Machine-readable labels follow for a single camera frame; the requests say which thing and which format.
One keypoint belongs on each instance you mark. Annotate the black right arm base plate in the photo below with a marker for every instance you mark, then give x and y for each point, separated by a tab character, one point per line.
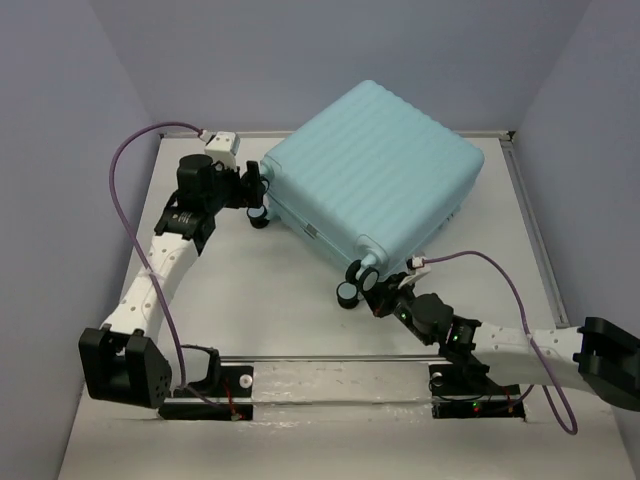
455	396

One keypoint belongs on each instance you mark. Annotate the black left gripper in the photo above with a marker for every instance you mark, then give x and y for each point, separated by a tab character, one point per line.
250	197

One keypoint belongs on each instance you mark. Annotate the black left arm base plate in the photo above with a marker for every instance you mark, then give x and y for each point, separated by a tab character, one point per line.
229	400

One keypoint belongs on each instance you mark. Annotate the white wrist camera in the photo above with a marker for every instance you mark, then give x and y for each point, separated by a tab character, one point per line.
221	146
418	267

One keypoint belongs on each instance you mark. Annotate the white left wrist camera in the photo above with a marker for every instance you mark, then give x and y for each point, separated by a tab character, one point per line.
221	146

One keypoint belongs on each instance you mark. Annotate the light blue hard-shell suitcase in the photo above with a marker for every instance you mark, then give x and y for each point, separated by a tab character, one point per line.
366	183

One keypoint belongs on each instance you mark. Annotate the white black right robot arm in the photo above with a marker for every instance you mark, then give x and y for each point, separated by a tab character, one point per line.
598	357

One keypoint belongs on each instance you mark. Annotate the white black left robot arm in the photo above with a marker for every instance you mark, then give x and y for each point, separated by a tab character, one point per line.
120	359

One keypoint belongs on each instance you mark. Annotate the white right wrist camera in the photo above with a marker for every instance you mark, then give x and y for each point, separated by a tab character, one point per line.
418	267

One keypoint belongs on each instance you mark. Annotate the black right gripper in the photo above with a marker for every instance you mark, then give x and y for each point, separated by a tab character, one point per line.
379	301

